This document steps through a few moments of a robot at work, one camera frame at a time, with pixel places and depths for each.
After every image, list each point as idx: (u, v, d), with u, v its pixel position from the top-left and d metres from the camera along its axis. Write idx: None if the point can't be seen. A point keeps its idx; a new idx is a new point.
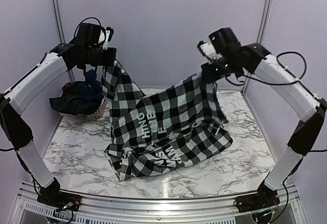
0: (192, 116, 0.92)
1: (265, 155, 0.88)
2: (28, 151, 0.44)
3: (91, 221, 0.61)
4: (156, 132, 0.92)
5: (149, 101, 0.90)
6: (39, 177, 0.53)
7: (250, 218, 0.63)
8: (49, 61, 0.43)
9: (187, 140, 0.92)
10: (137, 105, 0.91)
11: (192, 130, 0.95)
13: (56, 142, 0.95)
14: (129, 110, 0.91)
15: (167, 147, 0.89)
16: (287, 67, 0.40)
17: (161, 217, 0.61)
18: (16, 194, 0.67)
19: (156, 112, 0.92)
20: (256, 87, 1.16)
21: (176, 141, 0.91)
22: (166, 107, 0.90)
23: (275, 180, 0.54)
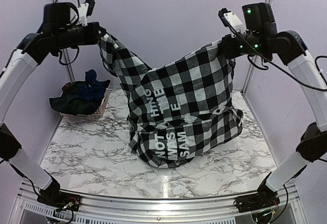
0: (210, 99, 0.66)
1: (265, 155, 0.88)
2: (18, 160, 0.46)
3: (91, 221, 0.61)
4: (168, 109, 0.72)
5: (156, 75, 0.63)
6: (36, 179, 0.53)
7: (250, 218, 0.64)
8: (13, 62, 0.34)
9: (205, 128, 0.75)
10: (142, 81, 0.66)
11: (212, 117, 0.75)
13: (56, 142, 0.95)
14: (135, 88, 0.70)
15: (181, 130, 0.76)
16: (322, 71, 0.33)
17: (161, 217, 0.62)
18: (16, 194, 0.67)
19: (164, 88, 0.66)
20: (256, 86, 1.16)
21: (192, 126, 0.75)
22: (177, 82, 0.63)
23: (277, 181, 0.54)
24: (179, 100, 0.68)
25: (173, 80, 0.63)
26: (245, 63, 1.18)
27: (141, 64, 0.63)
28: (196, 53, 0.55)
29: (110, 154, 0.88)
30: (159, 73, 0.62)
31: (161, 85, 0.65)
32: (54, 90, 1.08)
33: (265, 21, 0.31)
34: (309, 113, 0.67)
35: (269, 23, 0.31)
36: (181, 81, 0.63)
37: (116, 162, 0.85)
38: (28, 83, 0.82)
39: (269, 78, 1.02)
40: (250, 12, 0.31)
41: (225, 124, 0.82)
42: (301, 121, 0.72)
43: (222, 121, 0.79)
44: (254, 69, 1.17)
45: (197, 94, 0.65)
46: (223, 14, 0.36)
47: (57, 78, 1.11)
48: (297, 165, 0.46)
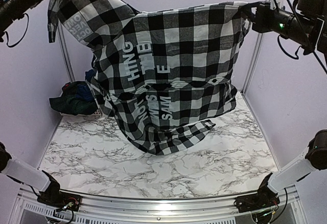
0: (210, 67, 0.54)
1: (265, 155, 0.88)
2: (10, 169, 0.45)
3: (91, 221, 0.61)
4: (152, 71, 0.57)
5: (145, 25, 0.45)
6: (34, 180, 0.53)
7: (250, 218, 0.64)
8: None
9: (194, 96, 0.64)
10: (122, 30, 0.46)
11: (206, 86, 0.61)
13: (55, 142, 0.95)
14: (111, 40, 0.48)
15: (165, 96, 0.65)
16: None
17: (161, 217, 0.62)
18: (16, 194, 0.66)
19: (153, 45, 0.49)
20: (256, 86, 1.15)
21: (179, 91, 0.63)
22: (170, 40, 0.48)
23: (280, 184, 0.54)
24: (170, 61, 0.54)
25: (166, 31, 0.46)
26: (246, 63, 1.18)
27: (122, 4, 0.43)
28: (210, 7, 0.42)
29: (110, 154, 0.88)
30: (150, 20, 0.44)
31: (149, 40, 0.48)
32: (54, 90, 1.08)
33: (324, 15, 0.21)
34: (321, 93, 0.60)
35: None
36: (178, 40, 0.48)
37: (116, 162, 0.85)
38: (28, 83, 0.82)
39: (269, 78, 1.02)
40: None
41: (223, 98, 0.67)
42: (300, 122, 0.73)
43: (218, 95, 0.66)
44: (254, 69, 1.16)
45: (197, 58, 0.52)
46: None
47: (57, 78, 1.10)
48: (302, 170, 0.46)
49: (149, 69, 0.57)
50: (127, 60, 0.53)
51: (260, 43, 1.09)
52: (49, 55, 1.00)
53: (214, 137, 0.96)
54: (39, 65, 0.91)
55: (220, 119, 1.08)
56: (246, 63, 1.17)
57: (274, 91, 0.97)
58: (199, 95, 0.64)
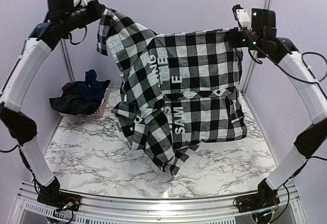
0: (213, 77, 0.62)
1: (265, 155, 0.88)
2: (32, 147, 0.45)
3: (91, 220, 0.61)
4: (168, 81, 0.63)
5: (163, 42, 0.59)
6: (40, 175, 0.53)
7: (250, 218, 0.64)
8: (29, 49, 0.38)
9: (203, 106, 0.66)
10: (147, 46, 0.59)
11: (212, 97, 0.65)
13: (56, 142, 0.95)
14: (138, 55, 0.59)
15: (178, 104, 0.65)
16: (309, 68, 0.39)
17: (161, 217, 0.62)
18: (16, 194, 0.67)
19: (168, 57, 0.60)
20: (256, 86, 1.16)
21: (190, 103, 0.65)
22: (181, 53, 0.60)
23: (277, 180, 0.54)
24: (182, 72, 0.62)
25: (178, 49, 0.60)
26: (245, 64, 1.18)
27: (145, 28, 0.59)
28: (207, 32, 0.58)
29: (110, 154, 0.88)
30: (166, 39, 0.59)
31: (166, 54, 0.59)
32: (54, 90, 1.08)
33: (266, 25, 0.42)
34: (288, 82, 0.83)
35: (267, 27, 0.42)
36: (186, 54, 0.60)
37: (116, 162, 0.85)
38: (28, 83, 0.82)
39: (269, 79, 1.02)
40: (255, 15, 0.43)
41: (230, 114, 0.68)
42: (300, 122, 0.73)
43: (225, 110, 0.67)
44: (254, 69, 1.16)
45: (202, 69, 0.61)
46: (236, 8, 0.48)
47: (57, 78, 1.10)
48: (294, 160, 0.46)
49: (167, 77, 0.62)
50: (153, 71, 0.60)
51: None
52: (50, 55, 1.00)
53: None
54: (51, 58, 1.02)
55: None
56: (246, 64, 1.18)
57: (273, 92, 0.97)
58: (208, 106, 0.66)
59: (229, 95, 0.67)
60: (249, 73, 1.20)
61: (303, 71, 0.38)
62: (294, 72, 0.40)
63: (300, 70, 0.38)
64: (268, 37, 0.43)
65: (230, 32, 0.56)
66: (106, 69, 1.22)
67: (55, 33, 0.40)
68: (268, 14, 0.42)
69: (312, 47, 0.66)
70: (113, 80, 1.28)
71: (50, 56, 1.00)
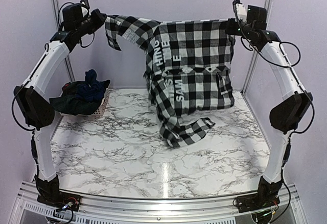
0: (206, 57, 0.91)
1: (265, 155, 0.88)
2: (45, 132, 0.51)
3: (91, 220, 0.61)
4: (170, 60, 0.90)
5: (166, 28, 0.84)
6: (44, 166, 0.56)
7: (250, 218, 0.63)
8: (54, 48, 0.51)
9: (197, 80, 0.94)
10: (154, 32, 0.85)
11: (204, 73, 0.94)
13: (56, 142, 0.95)
14: (148, 41, 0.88)
15: (178, 78, 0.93)
16: (286, 54, 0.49)
17: (161, 217, 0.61)
18: (16, 194, 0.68)
19: (169, 41, 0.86)
20: (256, 86, 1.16)
21: (187, 77, 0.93)
22: (180, 38, 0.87)
23: (271, 171, 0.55)
24: (181, 51, 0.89)
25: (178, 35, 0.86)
26: (244, 65, 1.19)
27: (148, 20, 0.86)
28: (203, 22, 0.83)
29: (110, 154, 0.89)
30: (168, 26, 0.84)
31: (168, 38, 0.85)
32: (54, 90, 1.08)
33: (259, 19, 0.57)
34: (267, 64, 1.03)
35: (257, 20, 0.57)
36: (184, 39, 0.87)
37: (116, 162, 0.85)
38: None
39: (268, 79, 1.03)
40: (250, 10, 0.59)
41: (219, 88, 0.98)
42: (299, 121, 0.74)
43: (214, 83, 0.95)
44: (254, 69, 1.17)
45: (196, 50, 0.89)
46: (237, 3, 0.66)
47: (58, 78, 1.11)
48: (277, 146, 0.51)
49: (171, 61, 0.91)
50: (156, 52, 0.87)
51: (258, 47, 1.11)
52: None
53: (215, 137, 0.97)
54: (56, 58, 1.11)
55: (220, 119, 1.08)
56: (246, 64, 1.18)
57: (259, 74, 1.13)
58: (201, 77, 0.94)
59: (219, 72, 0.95)
60: (249, 73, 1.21)
61: (278, 54, 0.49)
62: (271, 56, 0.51)
63: (277, 54, 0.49)
64: (256, 28, 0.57)
65: (230, 22, 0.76)
66: (106, 69, 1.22)
67: (73, 38, 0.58)
68: (258, 11, 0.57)
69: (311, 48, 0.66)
70: (113, 80, 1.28)
71: None
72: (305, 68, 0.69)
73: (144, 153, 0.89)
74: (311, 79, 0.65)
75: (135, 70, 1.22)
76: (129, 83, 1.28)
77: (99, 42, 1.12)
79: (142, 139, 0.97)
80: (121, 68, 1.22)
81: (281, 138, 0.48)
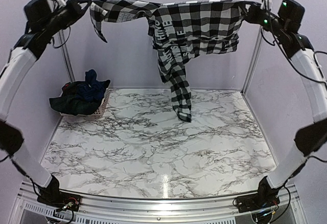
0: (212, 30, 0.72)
1: (265, 155, 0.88)
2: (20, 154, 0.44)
3: (91, 221, 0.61)
4: (173, 33, 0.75)
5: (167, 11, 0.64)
6: (38, 175, 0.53)
7: (250, 218, 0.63)
8: (14, 57, 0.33)
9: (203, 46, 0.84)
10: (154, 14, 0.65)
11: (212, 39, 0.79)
13: (56, 142, 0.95)
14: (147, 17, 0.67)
15: (184, 45, 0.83)
16: (321, 66, 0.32)
17: (161, 217, 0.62)
18: (16, 194, 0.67)
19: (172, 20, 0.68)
20: (256, 86, 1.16)
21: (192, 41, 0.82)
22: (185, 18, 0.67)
23: (277, 180, 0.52)
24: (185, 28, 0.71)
25: (183, 17, 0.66)
26: (245, 65, 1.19)
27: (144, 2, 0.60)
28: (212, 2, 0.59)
29: (110, 154, 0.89)
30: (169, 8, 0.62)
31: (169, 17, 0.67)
32: (54, 90, 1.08)
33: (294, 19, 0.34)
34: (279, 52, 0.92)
35: (290, 20, 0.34)
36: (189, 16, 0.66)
37: (116, 162, 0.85)
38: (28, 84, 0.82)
39: (268, 78, 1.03)
40: (283, 5, 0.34)
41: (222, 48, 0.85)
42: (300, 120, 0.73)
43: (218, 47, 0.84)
44: (254, 69, 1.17)
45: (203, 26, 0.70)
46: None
47: (57, 78, 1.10)
48: (295, 159, 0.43)
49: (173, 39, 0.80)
50: (157, 30, 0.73)
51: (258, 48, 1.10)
52: (50, 55, 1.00)
53: (215, 138, 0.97)
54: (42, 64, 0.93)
55: (220, 119, 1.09)
56: (246, 64, 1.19)
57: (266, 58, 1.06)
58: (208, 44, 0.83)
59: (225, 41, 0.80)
60: (249, 73, 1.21)
61: (311, 66, 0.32)
62: (302, 69, 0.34)
63: (308, 66, 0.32)
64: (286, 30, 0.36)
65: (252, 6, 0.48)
66: (106, 69, 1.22)
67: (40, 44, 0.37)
68: (295, 6, 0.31)
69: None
70: (113, 80, 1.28)
71: (50, 56, 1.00)
72: None
73: (144, 153, 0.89)
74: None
75: (135, 70, 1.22)
76: (129, 82, 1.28)
77: (99, 42, 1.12)
79: (142, 139, 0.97)
80: (121, 68, 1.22)
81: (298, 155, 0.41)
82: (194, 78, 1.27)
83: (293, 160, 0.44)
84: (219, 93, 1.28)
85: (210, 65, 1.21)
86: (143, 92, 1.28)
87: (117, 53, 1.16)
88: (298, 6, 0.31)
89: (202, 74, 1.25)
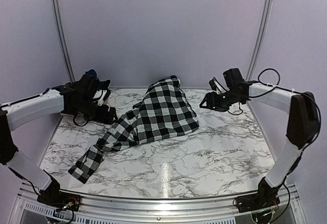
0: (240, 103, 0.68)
1: (265, 155, 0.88)
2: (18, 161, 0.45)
3: (91, 221, 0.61)
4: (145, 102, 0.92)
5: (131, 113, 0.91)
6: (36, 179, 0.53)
7: (250, 218, 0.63)
8: (50, 96, 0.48)
9: None
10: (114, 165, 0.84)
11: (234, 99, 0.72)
13: (56, 142, 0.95)
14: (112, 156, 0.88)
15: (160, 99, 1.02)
16: (268, 83, 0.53)
17: (161, 217, 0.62)
18: (16, 194, 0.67)
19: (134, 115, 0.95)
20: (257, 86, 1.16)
21: None
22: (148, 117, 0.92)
23: (274, 178, 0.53)
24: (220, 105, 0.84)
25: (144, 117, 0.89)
26: (245, 63, 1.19)
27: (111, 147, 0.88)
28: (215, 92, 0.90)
29: (110, 154, 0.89)
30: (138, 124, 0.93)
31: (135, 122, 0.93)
32: None
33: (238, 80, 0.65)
34: (279, 52, 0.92)
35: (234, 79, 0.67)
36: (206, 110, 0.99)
37: (116, 162, 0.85)
38: (32, 83, 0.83)
39: (268, 79, 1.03)
40: (226, 76, 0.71)
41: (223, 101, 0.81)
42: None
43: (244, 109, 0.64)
44: (254, 69, 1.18)
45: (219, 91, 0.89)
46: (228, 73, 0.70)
47: (58, 78, 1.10)
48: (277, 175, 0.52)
49: (157, 127, 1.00)
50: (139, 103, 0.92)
51: (261, 37, 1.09)
52: (50, 55, 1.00)
53: (215, 137, 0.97)
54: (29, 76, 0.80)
55: (220, 119, 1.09)
56: (247, 61, 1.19)
57: (266, 58, 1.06)
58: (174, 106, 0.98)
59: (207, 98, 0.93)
60: (252, 60, 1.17)
61: (259, 86, 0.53)
62: (258, 93, 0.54)
63: (261, 88, 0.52)
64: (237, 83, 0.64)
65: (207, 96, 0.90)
66: (105, 69, 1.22)
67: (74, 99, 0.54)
68: (232, 70, 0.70)
69: (311, 49, 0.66)
70: (113, 80, 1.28)
71: (50, 55, 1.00)
72: (306, 69, 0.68)
73: (144, 153, 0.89)
74: (311, 79, 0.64)
75: (135, 70, 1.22)
76: (129, 83, 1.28)
77: (99, 42, 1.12)
79: None
80: (121, 68, 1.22)
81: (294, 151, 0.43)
82: (194, 78, 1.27)
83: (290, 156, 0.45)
84: None
85: (210, 64, 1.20)
86: (143, 92, 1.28)
87: (116, 53, 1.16)
88: (234, 69, 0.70)
89: (202, 74, 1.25)
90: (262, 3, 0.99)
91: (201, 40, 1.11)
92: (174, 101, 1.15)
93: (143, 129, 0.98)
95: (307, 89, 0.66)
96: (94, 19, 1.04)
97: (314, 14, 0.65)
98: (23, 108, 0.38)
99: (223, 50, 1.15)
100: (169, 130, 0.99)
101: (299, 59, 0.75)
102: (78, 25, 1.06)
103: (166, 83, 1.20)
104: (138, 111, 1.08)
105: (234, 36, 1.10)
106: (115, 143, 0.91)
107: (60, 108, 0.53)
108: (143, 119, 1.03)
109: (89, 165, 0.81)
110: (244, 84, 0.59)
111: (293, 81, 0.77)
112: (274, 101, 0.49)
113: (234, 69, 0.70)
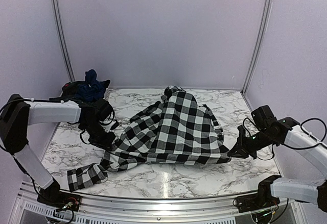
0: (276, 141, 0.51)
1: (265, 155, 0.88)
2: (24, 154, 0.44)
3: (91, 221, 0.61)
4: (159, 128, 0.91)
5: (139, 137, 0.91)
6: (39, 177, 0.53)
7: (250, 218, 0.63)
8: (70, 105, 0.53)
9: (176, 125, 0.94)
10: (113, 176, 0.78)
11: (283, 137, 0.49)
13: (56, 142, 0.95)
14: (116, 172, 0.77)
15: (167, 117, 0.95)
16: (311, 132, 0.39)
17: (161, 217, 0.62)
18: (16, 194, 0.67)
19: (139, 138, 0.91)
20: (256, 88, 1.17)
21: (173, 145, 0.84)
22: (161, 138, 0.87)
23: (280, 193, 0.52)
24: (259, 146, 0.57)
25: (161, 138, 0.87)
26: (245, 62, 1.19)
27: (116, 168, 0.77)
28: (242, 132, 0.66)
29: None
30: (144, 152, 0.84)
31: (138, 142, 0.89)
32: (55, 90, 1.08)
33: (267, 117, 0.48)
34: (279, 51, 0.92)
35: (265, 118, 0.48)
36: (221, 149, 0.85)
37: None
38: (32, 83, 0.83)
39: (268, 79, 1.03)
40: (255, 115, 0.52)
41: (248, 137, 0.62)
42: (300, 110, 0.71)
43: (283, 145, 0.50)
44: (254, 70, 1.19)
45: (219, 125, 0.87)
46: (258, 112, 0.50)
47: (59, 78, 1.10)
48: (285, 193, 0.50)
49: (178, 154, 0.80)
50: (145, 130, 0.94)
51: (261, 36, 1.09)
52: (50, 55, 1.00)
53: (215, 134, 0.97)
54: (30, 77, 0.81)
55: (220, 119, 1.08)
56: (248, 62, 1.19)
57: (266, 59, 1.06)
58: (173, 129, 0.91)
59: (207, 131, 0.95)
60: (253, 60, 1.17)
61: (299, 135, 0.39)
62: (295, 143, 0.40)
63: (300, 138, 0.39)
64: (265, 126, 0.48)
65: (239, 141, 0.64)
66: (105, 69, 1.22)
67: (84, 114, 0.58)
68: (261, 106, 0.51)
69: (311, 49, 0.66)
70: (113, 80, 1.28)
71: (50, 55, 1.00)
72: (306, 68, 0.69)
73: None
74: (311, 80, 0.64)
75: (135, 71, 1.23)
76: (129, 83, 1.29)
77: (99, 42, 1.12)
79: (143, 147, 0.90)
80: (120, 68, 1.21)
81: (311, 195, 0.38)
82: (194, 78, 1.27)
83: (310, 197, 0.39)
84: (219, 93, 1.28)
85: (211, 64, 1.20)
86: (143, 91, 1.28)
87: (116, 53, 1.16)
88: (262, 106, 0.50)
89: (203, 74, 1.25)
90: (262, 3, 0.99)
91: (201, 40, 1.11)
92: (213, 135, 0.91)
93: (162, 151, 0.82)
95: (307, 90, 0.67)
96: (94, 19, 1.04)
97: (314, 14, 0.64)
98: (43, 107, 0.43)
99: (223, 50, 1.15)
100: (193, 159, 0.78)
101: (299, 59, 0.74)
102: (78, 25, 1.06)
103: (170, 90, 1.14)
104: (137, 127, 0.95)
105: (234, 36, 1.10)
106: (120, 162, 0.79)
107: (74, 119, 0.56)
108: (146, 135, 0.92)
109: (85, 179, 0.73)
110: (279, 123, 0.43)
111: (293, 81, 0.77)
112: (313, 158, 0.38)
113: (263, 106, 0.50)
